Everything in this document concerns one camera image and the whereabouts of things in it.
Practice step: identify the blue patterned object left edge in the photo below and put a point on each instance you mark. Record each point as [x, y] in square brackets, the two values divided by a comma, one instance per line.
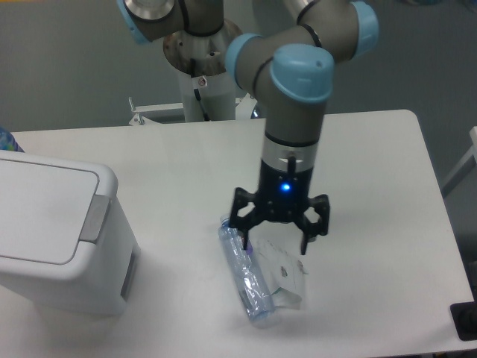
[8, 142]

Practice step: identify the white frame right edge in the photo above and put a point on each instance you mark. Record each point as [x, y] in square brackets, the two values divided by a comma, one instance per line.
[462, 168]

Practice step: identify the white pedestal base frame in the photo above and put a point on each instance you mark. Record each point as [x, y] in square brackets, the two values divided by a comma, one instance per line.
[246, 107]

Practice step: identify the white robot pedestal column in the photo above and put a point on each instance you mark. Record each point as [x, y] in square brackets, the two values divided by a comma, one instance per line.
[208, 93]

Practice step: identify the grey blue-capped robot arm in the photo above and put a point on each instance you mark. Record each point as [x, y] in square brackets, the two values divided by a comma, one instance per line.
[290, 74]

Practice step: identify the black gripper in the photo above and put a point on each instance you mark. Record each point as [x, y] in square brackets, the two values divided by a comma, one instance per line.
[285, 197]

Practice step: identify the clear plastic water bottle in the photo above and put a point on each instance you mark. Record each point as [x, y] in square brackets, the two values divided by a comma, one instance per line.
[247, 275]

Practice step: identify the crumpled white paper wrapper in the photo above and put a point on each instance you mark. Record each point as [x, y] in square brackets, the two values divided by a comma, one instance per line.
[284, 274]

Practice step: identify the white push-lid trash can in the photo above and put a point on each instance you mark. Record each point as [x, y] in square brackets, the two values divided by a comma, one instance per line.
[65, 240]

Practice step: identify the black device table corner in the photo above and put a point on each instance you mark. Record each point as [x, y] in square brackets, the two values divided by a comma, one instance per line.
[464, 317]

